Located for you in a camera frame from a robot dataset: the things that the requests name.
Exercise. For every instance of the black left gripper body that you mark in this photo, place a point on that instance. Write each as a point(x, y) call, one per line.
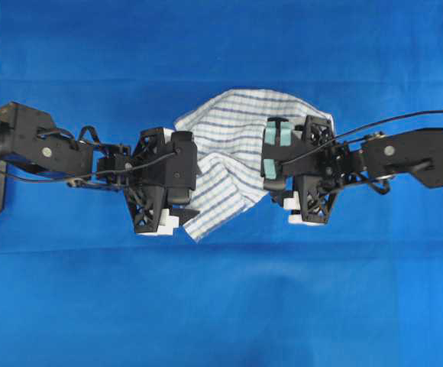
point(140, 174)

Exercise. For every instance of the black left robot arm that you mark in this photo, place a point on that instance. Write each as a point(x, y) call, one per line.
point(31, 141)

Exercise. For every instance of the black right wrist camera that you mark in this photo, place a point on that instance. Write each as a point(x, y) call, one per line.
point(280, 153)

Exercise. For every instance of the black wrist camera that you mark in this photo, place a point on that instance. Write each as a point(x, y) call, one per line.
point(280, 153)
point(181, 168)

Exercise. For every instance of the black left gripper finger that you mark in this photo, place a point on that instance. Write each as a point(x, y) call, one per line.
point(179, 215)

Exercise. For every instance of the blue table cloth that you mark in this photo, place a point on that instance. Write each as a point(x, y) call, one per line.
point(79, 288)

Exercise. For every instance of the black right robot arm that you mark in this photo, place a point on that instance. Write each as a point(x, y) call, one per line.
point(380, 158)

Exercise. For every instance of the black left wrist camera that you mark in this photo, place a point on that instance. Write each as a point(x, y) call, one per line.
point(181, 168)

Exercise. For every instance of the white blue striped towel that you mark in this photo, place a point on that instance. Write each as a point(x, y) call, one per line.
point(228, 132)

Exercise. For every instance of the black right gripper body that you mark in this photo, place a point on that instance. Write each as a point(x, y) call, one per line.
point(310, 160)

